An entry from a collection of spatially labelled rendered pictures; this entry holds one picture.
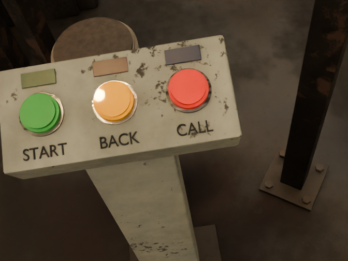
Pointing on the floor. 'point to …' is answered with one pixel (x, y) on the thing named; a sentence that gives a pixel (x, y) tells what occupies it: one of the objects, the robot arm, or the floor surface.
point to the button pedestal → (129, 142)
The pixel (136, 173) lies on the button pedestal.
